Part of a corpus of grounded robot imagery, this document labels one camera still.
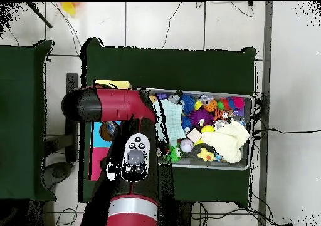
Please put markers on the wooden box with three holes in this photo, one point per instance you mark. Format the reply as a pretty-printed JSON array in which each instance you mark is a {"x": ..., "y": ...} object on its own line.
[{"x": 113, "y": 83}]

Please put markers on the yellow floor object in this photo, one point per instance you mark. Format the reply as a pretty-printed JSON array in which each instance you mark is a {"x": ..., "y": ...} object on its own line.
[{"x": 69, "y": 8}]

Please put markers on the mint green cloth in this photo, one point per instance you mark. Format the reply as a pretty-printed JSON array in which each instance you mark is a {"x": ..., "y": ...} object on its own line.
[{"x": 173, "y": 118}]

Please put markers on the cream yellow cloth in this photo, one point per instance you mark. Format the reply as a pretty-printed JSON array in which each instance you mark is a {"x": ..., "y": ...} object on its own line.
[{"x": 228, "y": 140}]

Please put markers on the orange toy basketball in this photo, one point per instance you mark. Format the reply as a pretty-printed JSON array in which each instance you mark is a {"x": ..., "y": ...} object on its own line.
[{"x": 210, "y": 106}]

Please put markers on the pink spiky ball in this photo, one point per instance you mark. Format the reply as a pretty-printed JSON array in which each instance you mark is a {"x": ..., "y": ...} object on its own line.
[{"x": 238, "y": 103}]

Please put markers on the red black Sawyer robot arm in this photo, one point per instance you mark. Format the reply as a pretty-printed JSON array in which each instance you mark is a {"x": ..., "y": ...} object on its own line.
[{"x": 118, "y": 106}]

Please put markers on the grey metal beam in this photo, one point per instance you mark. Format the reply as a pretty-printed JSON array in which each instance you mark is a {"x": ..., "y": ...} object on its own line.
[{"x": 266, "y": 60}]

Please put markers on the shallow clear mesh bin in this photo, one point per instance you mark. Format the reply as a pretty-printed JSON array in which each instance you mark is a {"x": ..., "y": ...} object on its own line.
[{"x": 235, "y": 165}]

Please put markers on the black rod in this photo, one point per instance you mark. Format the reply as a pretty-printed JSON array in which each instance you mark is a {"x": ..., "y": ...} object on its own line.
[{"x": 39, "y": 14}]

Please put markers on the green spiky ball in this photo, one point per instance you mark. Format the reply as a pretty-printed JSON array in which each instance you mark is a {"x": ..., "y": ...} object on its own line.
[{"x": 174, "y": 154}]

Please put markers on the yellow rubber duck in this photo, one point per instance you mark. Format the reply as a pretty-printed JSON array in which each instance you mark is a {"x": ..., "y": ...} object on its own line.
[{"x": 205, "y": 154}]

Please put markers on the white toy baseball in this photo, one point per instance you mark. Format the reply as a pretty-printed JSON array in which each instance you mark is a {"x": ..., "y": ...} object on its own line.
[{"x": 186, "y": 145}]

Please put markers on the green cloth side table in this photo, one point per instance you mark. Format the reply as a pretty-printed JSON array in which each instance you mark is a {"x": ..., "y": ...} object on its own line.
[{"x": 22, "y": 121}]

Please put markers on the yellow ball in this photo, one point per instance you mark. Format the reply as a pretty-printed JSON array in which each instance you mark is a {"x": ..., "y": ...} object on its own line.
[{"x": 207, "y": 129}]

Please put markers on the black chair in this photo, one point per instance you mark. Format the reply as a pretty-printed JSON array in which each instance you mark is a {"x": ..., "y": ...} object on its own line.
[{"x": 71, "y": 141}]

